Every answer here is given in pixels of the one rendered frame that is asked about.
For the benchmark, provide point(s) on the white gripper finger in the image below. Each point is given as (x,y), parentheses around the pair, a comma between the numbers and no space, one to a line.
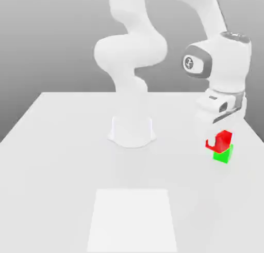
(212,139)

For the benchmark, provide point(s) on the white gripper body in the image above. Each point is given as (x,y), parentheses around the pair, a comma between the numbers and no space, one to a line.
(224,122)

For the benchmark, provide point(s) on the small red cube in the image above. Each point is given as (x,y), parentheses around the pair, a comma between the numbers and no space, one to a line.
(223,140)

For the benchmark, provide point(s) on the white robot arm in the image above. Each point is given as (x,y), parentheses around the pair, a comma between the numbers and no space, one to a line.
(132,50)

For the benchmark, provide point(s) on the small green cube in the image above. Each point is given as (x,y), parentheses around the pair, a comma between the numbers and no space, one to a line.
(221,157)

